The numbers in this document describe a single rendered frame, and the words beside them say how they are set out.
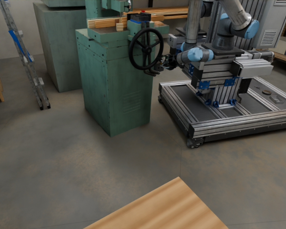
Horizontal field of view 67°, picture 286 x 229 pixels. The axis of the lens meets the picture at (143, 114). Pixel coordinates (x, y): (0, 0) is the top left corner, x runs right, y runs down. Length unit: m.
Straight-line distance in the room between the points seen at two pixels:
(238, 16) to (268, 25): 0.61
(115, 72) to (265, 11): 1.22
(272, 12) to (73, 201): 1.95
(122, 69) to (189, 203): 1.12
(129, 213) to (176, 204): 0.19
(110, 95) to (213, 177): 1.00
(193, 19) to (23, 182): 1.55
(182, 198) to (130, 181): 0.76
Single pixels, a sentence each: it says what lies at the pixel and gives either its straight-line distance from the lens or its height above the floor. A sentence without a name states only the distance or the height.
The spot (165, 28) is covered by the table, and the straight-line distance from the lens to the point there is 1.85.
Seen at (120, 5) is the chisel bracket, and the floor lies 1.04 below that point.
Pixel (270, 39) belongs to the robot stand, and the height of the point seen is 0.83.
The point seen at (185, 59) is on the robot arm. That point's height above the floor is 0.84.
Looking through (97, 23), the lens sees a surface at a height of 0.93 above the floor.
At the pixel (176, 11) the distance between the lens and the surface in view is 4.46.
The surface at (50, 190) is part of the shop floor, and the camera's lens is 1.68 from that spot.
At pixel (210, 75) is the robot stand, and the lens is 1.71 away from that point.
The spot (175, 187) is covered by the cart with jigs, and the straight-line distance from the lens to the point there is 0.97.
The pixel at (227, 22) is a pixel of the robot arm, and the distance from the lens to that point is 1.64.
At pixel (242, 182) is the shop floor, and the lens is 1.83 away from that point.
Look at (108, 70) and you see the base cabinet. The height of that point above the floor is 0.64.
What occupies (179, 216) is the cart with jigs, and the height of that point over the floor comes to 0.53.
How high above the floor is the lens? 1.28
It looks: 34 degrees down
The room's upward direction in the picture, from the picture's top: 3 degrees clockwise
